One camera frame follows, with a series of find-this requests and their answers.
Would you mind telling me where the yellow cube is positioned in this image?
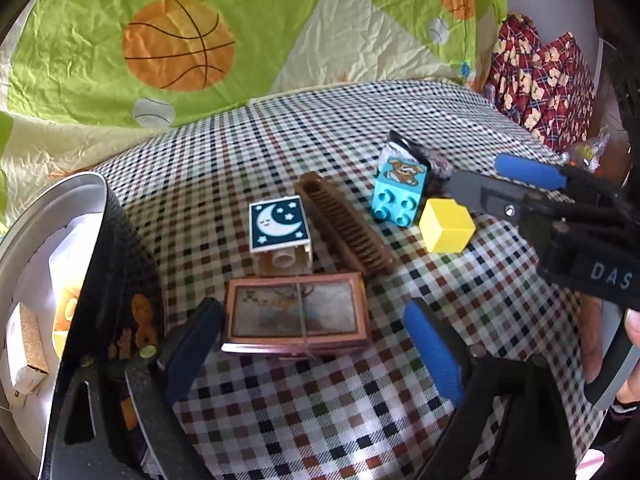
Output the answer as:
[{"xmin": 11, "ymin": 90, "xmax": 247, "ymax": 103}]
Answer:
[{"xmin": 418, "ymin": 198, "xmax": 476, "ymax": 253}]

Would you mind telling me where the red bear print cloth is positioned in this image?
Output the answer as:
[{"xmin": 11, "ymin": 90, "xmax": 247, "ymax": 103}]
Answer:
[{"xmin": 482, "ymin": 15, "xmax": 596, "ymax": 148}]

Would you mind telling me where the black sequin hair clip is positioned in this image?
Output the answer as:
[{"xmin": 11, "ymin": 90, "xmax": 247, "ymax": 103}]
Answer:
[{"xmin": 387, "ymin": 130, "xmax": 458, "ymax": 196}]

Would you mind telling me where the brown framed picture box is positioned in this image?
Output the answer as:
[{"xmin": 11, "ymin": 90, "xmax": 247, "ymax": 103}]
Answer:
[{"xmin": 220, "ymin": 272, "xmax": 373, "ymax": 358}]

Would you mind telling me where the round metal tin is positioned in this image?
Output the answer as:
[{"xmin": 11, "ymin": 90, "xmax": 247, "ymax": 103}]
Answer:
[{"xmin": 0, "ymin": 172, "xmax": 166, "ymax": 480}]

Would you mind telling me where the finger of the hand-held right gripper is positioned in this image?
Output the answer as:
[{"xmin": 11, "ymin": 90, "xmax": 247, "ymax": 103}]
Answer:
[
  {"xmin": 449, "ymin": 170, "xmax": 556, "ymax": 233},
  {"xmin": 495, "ymin": 154, "xmax": 626, "ymax": 207}
]

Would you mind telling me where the clear bag with yellow toy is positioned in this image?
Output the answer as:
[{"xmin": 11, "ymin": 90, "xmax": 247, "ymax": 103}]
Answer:
[{"xmin": 562, "ymin": 127, "xmax": 613, "ymax": 176}]

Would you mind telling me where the basketball print bed sheet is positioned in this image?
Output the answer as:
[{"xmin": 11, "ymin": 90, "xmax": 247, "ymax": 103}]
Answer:
[{"xmin": 0, "ymin": 0, "xmax": 506, "ymax": 196}]

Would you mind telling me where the brown comb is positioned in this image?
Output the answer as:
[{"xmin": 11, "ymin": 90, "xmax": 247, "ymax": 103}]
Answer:
[{"xmin": 294, "ymin": 171, "xmax": 394, "ymax": 278}]

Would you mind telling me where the moon print toy block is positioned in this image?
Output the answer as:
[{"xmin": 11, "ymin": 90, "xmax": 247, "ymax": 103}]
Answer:
[{"xmin": 248, "ymin": 196, "xmax": 316, "ymax": 277}]

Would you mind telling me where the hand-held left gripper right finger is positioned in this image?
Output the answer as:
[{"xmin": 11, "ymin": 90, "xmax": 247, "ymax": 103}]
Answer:
[{"xmin": 404, "ymin": 297, "xmax": 581, "ymax": 480}]

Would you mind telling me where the person's right hand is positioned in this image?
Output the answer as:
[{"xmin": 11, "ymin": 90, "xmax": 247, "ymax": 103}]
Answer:
[{"xmin": 580, "ymin": 292, "xmax": 640, "ymax": 386}]

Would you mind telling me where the white cardboard box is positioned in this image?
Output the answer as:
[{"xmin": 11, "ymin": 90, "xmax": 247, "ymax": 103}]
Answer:
[{"xmin": 5, "ymin": 302, "xmax": 51, "ymax": 396}]

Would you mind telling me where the checked tablecloth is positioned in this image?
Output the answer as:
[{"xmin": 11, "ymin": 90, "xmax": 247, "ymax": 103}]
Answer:
[{"xmin": 95, "ymin": 80, "xmax": 616, "ymax": 480}]

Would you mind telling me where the yellow smiley toy block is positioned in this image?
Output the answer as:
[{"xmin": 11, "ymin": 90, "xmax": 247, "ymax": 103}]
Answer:
[{"xmin": 52, "ymin": 285, "xmax": 83, "ymax": 356}]

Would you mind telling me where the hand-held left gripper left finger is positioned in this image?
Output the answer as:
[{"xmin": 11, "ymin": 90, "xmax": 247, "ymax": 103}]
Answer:
[{"xmin": 50, "ymin": 297, "xmax": 226, "ymax": 480}]

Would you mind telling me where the white paper liner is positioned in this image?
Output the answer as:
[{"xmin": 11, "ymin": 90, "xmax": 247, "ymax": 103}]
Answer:
[{"xmin": 10, "ymin": 212, "xmax": 108, "ymax": 411}]

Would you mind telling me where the blue bear print toy block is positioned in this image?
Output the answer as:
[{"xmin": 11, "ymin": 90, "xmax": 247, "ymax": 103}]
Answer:
[{"xmin": 370, "ymin": 154, "xmax": 432, "ymax": 226}]

